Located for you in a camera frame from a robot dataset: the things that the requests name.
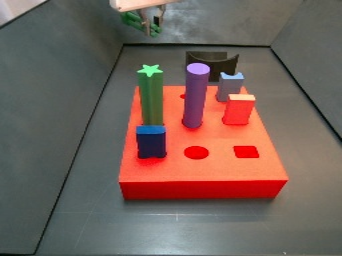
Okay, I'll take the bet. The green three prong object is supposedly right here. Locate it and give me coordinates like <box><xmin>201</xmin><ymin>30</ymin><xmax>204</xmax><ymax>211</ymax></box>
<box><xmin>120</xmin><ymin>11</ymin><xmax>161</xmax><ymax>37</ymax></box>

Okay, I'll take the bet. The red rectangular peg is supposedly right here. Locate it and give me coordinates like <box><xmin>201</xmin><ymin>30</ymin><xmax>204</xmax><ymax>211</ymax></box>
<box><xmin>221</xmin><ymin>94</ymin><xmax>255</xmax><ymax>125</ymax></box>

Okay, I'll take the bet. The purple cylinder peg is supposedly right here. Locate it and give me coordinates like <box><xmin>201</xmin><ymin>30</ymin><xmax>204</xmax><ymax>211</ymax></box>
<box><xmin>181</xmin><ymin>63</ymin><xmax>209</xmax><ymax>128</ymax></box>

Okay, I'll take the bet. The light blue grey peg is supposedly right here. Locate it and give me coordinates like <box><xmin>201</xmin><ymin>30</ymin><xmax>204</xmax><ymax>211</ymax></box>
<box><xmin>216</xmin><ymin>72</ymin><xmax>244</xmax><ymax>102</ymax></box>

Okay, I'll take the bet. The dark blue peg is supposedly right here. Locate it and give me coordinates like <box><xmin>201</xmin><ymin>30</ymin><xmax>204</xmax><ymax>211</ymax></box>
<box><xmin>136</xmin><ymin>125</ymin><xmax>167</xmax><ymax>159</ymax></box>

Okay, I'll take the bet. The green star peg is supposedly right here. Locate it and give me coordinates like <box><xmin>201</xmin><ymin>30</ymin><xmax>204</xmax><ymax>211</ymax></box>
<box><xmin>136</xmin><ymin>64</ymin><xmax>163</xmax><ymax>125</ymax></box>

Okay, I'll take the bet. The red peg board base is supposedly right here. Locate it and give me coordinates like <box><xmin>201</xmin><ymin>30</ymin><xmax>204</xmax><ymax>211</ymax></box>
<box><xmin>119</xmin><ymin>86</ymin><xmax>288</xmax><ymax>200</ymax></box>

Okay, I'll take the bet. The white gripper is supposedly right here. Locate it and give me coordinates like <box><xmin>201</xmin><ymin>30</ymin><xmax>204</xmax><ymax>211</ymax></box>
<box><xmin>109</xmin><ymin>0</ymin><xmax>179</xmax><ymax>36</ymax></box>

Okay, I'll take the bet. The black curved fixture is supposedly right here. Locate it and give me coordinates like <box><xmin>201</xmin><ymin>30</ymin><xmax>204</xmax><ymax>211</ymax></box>
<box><xmin>185</xmin><ymin>51</ymin><xmax>239</xmax><ymax>82</ymax></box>

